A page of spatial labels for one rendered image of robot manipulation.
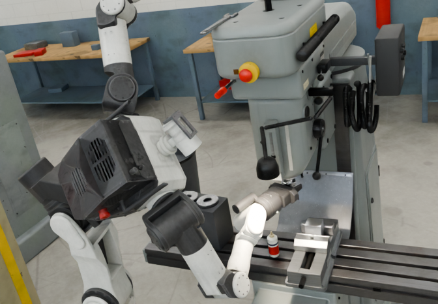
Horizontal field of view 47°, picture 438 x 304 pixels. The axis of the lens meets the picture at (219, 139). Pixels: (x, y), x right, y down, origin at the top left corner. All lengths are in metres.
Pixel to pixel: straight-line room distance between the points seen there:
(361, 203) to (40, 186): 1.36
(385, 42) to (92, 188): 1.07
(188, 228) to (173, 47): 5.51
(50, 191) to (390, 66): 1.21
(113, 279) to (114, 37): 0.82
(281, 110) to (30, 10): 6.78
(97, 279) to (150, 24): 5.38
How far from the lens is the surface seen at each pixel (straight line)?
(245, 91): 1.63
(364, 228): 2.40
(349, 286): 1.95
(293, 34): 1.47
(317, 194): 2.26
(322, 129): 1.78
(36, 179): 1.72
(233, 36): 1.48
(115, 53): 1.60
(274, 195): 1.78
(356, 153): 2.21
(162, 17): 6.81
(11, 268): 3.18
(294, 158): 1.72
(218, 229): 2.07
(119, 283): 1.89
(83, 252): 1.76
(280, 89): 1.59
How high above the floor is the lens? 2.19
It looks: 24 degrees down
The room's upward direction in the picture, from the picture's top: 10 degrees counter-clockwise
